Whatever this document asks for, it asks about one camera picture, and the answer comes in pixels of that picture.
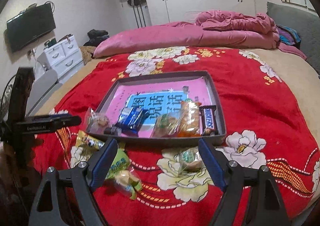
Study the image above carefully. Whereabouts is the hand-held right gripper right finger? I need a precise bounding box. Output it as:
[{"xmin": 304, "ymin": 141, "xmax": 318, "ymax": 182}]
[{"xmin": 198, "ymin": 138, "xmax": 292, "ymax": 226}]

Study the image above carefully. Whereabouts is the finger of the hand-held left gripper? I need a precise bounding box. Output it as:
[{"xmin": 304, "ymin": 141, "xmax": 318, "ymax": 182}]
[{"xmin": 49, "ymin": 114, "xmax": 82, "ymax": 128}]

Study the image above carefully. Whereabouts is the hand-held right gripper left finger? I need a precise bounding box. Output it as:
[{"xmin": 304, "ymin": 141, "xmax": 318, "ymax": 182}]
[{"xmin": 30, "ymin": 138, "xmax": 119, "ymax": 226}]

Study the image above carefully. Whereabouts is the green snack packet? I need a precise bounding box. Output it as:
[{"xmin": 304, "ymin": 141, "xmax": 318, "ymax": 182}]
[{"xmin": 105, "ymin": 147, "xmax": 132, "ymax": 180}]

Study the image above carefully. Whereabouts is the round cake packet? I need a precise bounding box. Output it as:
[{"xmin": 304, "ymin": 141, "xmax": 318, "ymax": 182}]
[{"xmin": 175, "ymin": 147, "xmax": 208, "ymax": 174}]

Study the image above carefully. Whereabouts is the clear pastry packet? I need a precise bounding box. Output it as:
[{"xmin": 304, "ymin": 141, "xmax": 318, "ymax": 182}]
[{"xmin": 85, "ymin": 108, "xmax": 112, "ymax": 134}]

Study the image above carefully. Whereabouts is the black snack packet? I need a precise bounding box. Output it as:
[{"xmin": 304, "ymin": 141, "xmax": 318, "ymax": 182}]
[{"xmin": 104, "ymin": 126, "xmax": 123, "ymax": 136}]

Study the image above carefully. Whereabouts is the brown chocolate bar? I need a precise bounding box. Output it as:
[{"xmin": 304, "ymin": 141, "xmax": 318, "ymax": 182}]
[{"xmin": 199, "ymin": 104, "xmax": 217, "ymax": 136}]

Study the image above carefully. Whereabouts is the grey cardboard tray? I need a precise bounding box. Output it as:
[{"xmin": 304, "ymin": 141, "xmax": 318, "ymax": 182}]
[{"xmin": 86, "ymin": 71, "xmax": 227, "ymax": 147}]

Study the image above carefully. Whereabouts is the orange cracker packet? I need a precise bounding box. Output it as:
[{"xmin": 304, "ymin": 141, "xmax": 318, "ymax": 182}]
[{"xmin": 179, "ymin": 99, "xmax": 203, "ymax": 137}]

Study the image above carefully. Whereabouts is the clear green label candy packet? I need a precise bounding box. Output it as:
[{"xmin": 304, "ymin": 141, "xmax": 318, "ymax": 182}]
[{"xmin": 151, "ymin": 112, "xmax": 185, "ymax": 139}]

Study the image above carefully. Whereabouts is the clear yellow candy packet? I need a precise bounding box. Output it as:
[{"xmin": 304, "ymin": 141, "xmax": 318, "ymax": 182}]
[{"xmin": 114, "ymin": 169, "xmax": 143, "ymax": 200}]

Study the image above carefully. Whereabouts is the yellow cartoon snack packet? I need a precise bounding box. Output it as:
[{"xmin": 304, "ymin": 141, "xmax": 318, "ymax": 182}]
[{"xmin": 75, "ymin": 129, "xmax": 105, "ymax": 151}]

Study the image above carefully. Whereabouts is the white plastic furniture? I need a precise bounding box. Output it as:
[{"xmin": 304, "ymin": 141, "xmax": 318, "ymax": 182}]
[{"xmin": 26, "ymin": 56, "xmax": 63, "ymax": 116}]

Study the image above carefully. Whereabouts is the blue foil snack packet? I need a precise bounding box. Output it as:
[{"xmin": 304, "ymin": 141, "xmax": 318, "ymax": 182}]
[{"xmin": 118, "ymin": 107, "xmax": 148, "ymax": 129}]

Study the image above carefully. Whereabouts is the white drawer cabinet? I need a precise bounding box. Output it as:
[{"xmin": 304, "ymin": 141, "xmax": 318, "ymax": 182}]
[{"xmin": 44, "ymin": 35, "xmax": 84, "ymax": 84}]

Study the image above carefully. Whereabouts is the brown patterned cloth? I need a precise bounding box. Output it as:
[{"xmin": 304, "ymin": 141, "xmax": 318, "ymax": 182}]
[{"xmin": 80, "ymin": 46, "xmax": 98, "ymax": 65}]

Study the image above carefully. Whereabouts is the red floral blanket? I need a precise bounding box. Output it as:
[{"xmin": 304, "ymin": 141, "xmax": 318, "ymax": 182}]
[{"xmin": 31, "ymin": 46, "xmax": 320, "ymax": 221}]

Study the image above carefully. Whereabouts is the dark clothes pile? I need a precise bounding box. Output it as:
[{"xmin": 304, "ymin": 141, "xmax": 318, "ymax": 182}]
[{"xmin": 84, "ymin": 29, "xmax": 110, "ymax": 46}]

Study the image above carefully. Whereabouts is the pink quilt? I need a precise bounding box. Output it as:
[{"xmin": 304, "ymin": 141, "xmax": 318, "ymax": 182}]
[{"xmin": 93, "ymin": 9, "xmax": 307, "ymax": 60}]

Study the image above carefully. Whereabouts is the colourful striped cloth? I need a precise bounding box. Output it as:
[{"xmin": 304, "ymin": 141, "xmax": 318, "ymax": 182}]
[{"xmin": 276, "ymin": 24, "xmax": 302, "ymax": 47}]

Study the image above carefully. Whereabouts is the grey padded headboard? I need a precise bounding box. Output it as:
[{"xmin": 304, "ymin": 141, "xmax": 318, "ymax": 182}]
[{"xmin": 266, "ymin": 2, "xmax": 320, "ymax": 76}]

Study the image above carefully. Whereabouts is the black wire fan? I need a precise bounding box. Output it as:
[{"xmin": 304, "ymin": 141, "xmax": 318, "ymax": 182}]
[{"xmin": 0, "ymin": 76, "xmax": 15, "ymax": 121}]

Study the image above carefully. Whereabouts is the black wall television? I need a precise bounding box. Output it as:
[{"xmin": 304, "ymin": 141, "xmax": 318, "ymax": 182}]
[{"xmin": 6, "ymin": 3, "xmax": 57, "ymax": 53}]

